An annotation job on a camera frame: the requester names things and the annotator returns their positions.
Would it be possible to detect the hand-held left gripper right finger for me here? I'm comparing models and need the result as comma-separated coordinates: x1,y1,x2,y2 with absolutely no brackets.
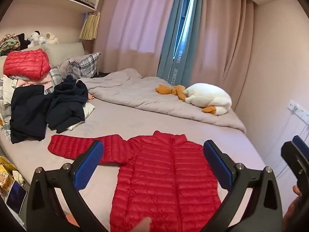
203,139,283,232

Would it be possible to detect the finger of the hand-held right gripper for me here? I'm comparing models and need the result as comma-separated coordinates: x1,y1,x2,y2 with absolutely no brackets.
281,141,309,195
293,135,309,152

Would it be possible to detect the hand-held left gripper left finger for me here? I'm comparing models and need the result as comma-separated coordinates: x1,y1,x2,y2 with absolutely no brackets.
26,140,110,232

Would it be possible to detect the red down jacket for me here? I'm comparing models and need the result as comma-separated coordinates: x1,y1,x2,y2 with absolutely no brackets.
48,130,223,232
3,49,51,79

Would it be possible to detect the pink clothes pile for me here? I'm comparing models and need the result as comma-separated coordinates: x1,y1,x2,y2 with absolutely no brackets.
9,73,54,95

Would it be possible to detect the person's right hand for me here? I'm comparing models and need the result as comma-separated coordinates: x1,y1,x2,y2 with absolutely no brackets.
283,185,303,228

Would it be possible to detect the white cloth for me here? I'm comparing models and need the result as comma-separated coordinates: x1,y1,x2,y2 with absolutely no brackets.
66,101,95,131

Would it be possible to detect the bed with pink sheet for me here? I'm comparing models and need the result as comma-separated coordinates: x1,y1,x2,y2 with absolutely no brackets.
0,53,268,232

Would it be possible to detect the white goose plush toy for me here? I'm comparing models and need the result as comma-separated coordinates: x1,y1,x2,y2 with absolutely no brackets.
155,83,232,116

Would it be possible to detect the dark navy garment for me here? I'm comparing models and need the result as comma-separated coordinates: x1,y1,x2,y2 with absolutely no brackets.
10,86,53,144
46,75,89,130

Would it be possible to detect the tablet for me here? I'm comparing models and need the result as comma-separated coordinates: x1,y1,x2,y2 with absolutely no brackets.
6,180,28,215

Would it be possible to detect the yellow patterned bag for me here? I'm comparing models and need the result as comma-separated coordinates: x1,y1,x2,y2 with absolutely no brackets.
0,156,19,189

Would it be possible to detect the grey quilt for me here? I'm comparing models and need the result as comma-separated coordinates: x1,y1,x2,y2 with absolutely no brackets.
79,68,247,134

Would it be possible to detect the plaid cloth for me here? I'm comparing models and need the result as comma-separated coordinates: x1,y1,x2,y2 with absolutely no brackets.
48,66,64,88

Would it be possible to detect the plaid pillow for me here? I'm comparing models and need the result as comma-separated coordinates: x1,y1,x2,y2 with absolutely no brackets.
59,52,101,81

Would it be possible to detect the beige pillow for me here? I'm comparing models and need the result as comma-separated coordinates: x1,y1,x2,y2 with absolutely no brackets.
42,42,85,67

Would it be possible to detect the folded red down jacket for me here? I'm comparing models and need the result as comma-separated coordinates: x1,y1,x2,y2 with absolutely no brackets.
3,49,51,79

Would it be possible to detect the pink curtain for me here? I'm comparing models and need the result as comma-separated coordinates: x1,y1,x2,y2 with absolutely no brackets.
93,0,180,78
189,0,257,113

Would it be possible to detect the teal curtain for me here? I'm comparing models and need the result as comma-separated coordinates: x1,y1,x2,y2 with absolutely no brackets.
156,0,208,88

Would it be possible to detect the cream plush toy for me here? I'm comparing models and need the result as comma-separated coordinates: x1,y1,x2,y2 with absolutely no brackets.
45,32,59,44

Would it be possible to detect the white bear plush toy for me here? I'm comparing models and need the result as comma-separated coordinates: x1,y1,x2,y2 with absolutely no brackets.
27,31,40,48

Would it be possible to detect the hanging straw tassel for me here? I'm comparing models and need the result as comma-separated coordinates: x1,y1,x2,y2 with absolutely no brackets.
79,12,101,40

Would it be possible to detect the black garment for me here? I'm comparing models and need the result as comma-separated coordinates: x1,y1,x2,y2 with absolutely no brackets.
16,33,30,50

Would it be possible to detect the patterned green cloth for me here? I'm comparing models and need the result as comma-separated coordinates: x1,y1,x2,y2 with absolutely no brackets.
0,34,21,56

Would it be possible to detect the wall socket strip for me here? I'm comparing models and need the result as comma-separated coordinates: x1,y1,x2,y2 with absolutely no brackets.
288,100,309,124

